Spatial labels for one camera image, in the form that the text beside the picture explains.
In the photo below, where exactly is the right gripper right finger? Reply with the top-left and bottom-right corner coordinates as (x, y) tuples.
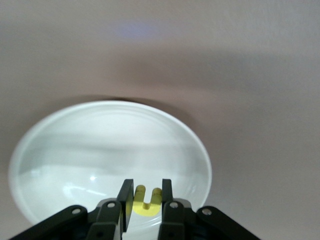
(157, 178), (261, 240)

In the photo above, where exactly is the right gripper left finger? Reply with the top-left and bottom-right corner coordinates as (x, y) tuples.
(9, 178), (136, 240)

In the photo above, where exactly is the yellow letter u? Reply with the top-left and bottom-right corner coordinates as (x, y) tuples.
(132, 184), (163, 217)

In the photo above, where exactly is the beige round plate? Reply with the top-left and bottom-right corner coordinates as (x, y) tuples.
(7, 99), (213, 235)

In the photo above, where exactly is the brown table cover sheet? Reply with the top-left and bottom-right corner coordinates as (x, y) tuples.
(0, 0), (320, 240)

